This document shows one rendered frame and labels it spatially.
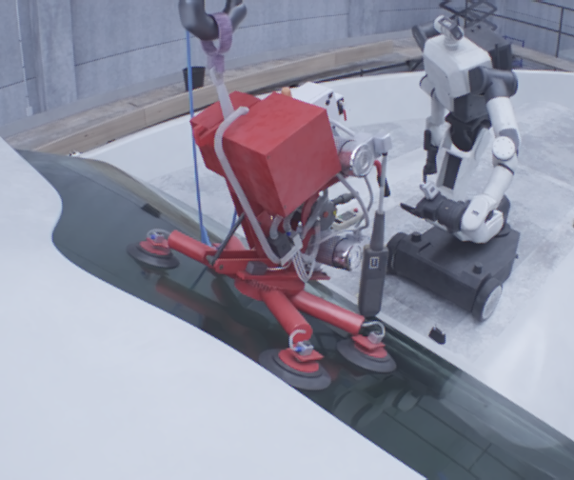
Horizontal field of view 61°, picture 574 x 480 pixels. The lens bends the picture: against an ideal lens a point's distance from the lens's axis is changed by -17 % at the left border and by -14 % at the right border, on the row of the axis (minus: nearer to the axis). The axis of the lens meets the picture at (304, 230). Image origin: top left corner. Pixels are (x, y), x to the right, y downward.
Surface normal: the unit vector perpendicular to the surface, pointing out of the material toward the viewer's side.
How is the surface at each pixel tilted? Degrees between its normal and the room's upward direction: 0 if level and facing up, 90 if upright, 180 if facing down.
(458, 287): 90
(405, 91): 90
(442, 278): 90
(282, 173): 90
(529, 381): 21
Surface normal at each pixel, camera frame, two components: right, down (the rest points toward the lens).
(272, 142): -0.22, -0.69
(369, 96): 0.47, 0.47
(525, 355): 0.19, -0.74
